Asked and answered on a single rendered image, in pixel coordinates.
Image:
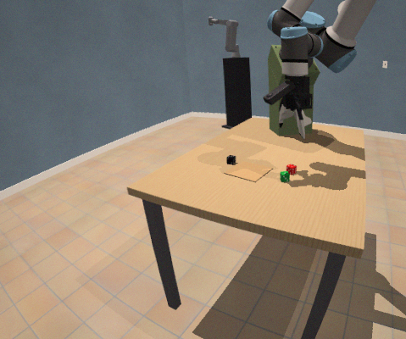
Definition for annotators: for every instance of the red die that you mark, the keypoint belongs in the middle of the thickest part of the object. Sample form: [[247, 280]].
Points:
[[292, 169]]

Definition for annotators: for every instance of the green die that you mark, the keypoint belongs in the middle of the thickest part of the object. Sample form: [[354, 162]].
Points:
[[284, 176]]

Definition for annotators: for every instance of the light orange flat mat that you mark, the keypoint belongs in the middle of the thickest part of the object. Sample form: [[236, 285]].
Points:
[[248, 171]]

